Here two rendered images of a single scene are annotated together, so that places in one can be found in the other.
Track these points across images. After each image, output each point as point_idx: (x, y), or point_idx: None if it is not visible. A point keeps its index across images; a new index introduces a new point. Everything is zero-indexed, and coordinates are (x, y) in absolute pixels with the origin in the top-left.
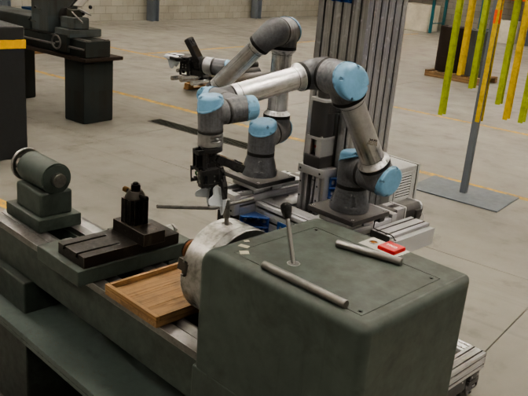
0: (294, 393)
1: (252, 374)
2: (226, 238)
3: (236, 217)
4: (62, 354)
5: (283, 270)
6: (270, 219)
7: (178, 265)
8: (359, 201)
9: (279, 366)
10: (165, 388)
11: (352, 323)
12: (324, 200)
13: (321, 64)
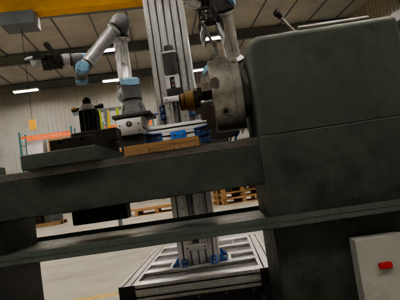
0: (360, 89)
1: (321, 101)
2: (231, 58)
3: (141, 136)
4: None
5: (315, 23)
6: (163, 134)
7: (203, 88)
8: None
9: (342, 79)
10: (191, 227)
11: (384, 17)
12: None
13: None
